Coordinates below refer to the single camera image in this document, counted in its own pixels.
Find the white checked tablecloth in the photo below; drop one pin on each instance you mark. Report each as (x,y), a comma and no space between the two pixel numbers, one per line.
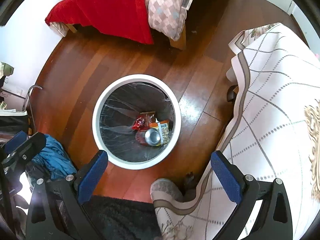
(274,133)

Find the red bed sheet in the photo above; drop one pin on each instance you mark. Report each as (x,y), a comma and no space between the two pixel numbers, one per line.
(122,18)

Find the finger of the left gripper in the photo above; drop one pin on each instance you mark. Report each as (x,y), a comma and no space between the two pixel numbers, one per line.
(10,146)
(26,151)

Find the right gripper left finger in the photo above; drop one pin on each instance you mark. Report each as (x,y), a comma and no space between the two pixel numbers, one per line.
(56,208)

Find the red soda can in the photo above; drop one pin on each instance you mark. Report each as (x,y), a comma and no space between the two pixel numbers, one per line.
(150,137)

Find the white round trash bin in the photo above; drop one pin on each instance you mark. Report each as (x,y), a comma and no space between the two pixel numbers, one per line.
(116,120)

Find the brown snack wrapper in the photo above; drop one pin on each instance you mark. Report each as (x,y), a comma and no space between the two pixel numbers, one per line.
(148,117)

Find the orange yellow snack bag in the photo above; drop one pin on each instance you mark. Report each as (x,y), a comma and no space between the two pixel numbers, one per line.
(163,129)

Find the blue clothes pile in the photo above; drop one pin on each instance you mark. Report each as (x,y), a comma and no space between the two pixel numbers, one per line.
(54,159)

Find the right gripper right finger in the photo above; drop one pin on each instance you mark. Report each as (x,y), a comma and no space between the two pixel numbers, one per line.
(274,219)

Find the black chair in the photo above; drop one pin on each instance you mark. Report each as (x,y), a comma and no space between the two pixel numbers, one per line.
(14,121)

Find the black fuzzy trouser leg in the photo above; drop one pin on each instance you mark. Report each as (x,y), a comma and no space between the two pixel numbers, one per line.
(123,219)

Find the pink checked blanket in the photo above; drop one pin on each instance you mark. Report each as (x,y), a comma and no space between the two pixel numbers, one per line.
(167,5)

